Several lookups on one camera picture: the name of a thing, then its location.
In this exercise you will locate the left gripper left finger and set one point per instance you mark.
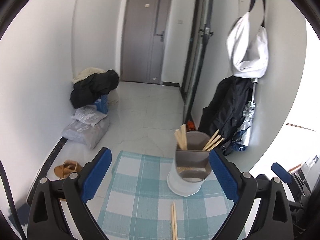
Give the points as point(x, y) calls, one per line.
point(79, 187)

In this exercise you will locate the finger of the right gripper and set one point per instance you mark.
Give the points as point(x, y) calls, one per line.
point(283, 174)

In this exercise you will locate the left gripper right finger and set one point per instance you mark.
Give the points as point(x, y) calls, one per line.
point(239, 187)

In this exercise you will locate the long wooden chopstick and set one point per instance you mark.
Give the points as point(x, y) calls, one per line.
point(172, 222)

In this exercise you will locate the tan suede boot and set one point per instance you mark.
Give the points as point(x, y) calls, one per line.
point(70, 166)
point(59, 173)

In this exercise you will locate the silver folded umbrella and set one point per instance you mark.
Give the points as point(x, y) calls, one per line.
point(241, 138)

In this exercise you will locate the grey plastic parcel bag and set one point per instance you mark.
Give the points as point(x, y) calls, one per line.
point(86, 134)

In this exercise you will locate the white grey utensil holder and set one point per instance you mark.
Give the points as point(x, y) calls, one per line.
point(190, 167)

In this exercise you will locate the teal plaid tablecloth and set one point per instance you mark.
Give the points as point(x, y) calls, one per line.
point(138, 202)

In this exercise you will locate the white plastic parcel bag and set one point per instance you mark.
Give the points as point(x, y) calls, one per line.
point(88, 115)

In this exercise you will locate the blue cardboard box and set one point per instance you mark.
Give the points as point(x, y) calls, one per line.
point(101, 104)

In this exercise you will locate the black hanging coat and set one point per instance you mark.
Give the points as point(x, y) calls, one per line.
point(224, 113)

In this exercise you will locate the black jacket on floor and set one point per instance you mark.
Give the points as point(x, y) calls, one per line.
point(87, 91)

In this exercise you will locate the beige cloth bundle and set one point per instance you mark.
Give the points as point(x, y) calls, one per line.
point(86, 73)

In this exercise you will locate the dark side door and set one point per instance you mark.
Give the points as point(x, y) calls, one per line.
point(199, 38)

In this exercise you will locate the white hanging bag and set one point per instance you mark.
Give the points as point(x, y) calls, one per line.
point(248, 58)

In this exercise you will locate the grey entrance door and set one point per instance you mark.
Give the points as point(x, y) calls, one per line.
point(142, 48)

